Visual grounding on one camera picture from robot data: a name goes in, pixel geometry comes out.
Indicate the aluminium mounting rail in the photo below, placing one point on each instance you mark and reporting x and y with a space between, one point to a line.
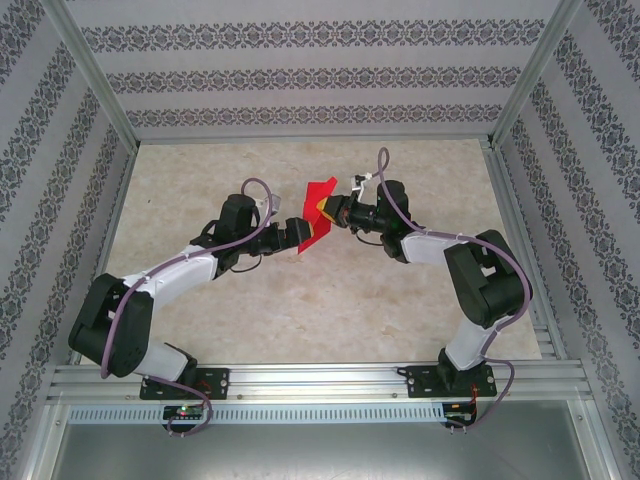
320 382

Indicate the red cloth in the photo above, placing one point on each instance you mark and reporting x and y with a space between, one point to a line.
315 192

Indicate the aluminium table side rail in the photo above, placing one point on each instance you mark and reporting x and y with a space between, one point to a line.
520 250
104 250

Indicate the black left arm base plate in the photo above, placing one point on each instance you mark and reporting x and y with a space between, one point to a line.
217 382

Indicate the short aluminium frame post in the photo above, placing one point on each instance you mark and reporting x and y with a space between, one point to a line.
42 440
592 440

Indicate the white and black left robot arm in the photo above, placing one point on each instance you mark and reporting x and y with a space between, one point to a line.
175 280

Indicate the aluminium frame cross beam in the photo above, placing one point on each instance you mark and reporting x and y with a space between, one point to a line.
315 138

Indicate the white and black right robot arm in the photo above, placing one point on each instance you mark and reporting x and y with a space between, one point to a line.
467 345

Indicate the grey metal sheet panel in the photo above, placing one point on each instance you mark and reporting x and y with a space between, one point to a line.
320 455

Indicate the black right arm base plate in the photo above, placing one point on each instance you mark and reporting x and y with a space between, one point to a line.
420 382

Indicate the circuit board with green light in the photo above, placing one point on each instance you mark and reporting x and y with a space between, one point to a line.
185 412

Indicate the small black circuit board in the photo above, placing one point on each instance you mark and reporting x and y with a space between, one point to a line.
460 414

